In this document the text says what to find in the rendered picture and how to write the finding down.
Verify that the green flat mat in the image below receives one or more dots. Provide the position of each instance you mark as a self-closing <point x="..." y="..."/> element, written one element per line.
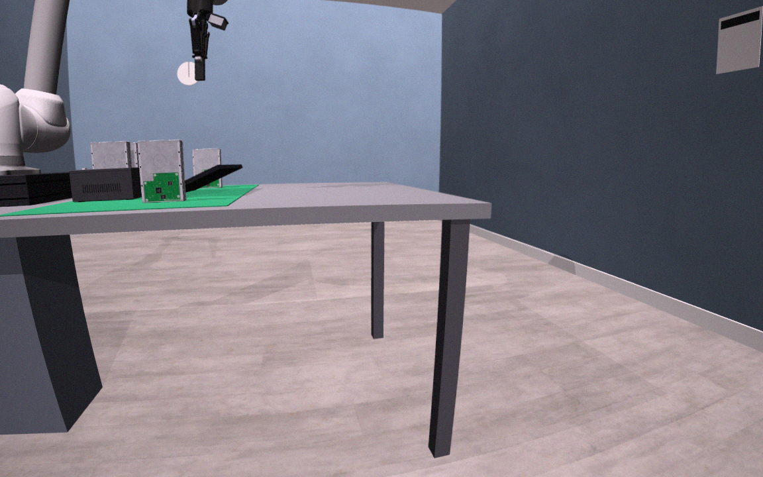
<point x="205" y="198"/>

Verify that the black-framed status screen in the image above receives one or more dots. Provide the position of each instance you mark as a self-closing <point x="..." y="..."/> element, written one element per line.
<point x="209" y="176"/>

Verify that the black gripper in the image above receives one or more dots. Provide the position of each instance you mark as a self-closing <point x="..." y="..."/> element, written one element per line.
<point x="199" y="34"/>

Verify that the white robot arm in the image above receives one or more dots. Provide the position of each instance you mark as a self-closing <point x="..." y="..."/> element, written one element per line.
<point x="34" y="119"/>

